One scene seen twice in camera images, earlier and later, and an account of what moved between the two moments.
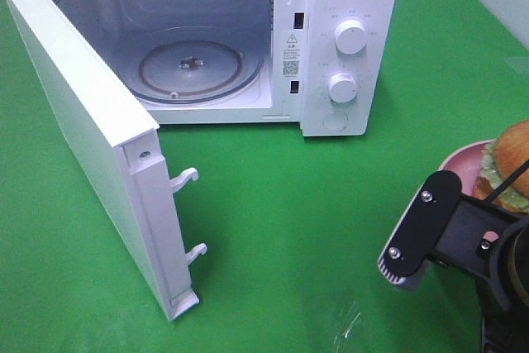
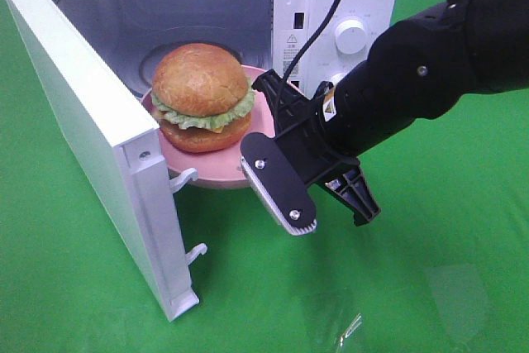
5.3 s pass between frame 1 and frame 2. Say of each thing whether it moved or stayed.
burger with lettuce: moved
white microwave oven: stayed
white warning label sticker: stayed
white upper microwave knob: stayed
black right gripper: moved
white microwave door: stayed
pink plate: moved
